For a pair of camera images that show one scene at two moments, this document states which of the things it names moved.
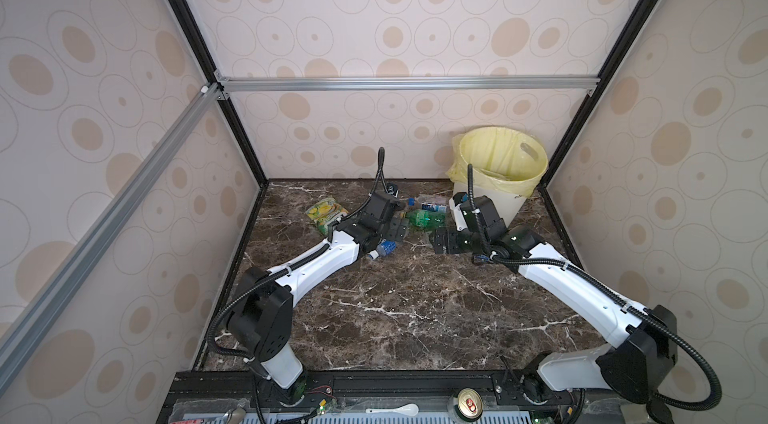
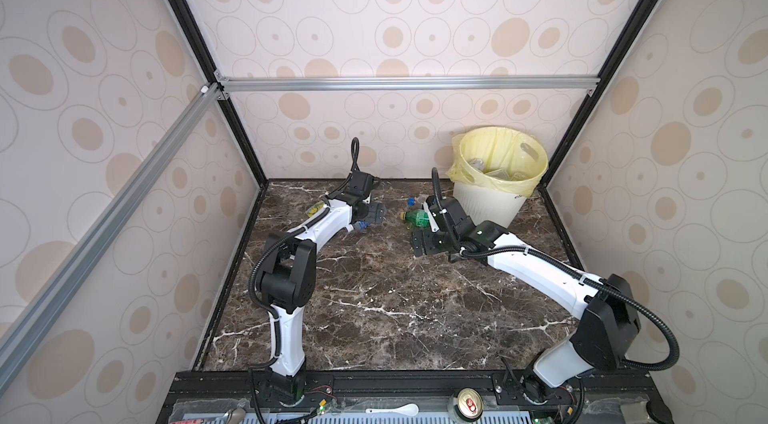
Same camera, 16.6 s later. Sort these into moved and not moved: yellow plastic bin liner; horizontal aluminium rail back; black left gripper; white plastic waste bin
Moved: black left gripper
Not moved: horizontal aluminium rail back; yellow plastic bin liner; white plastic waste bin
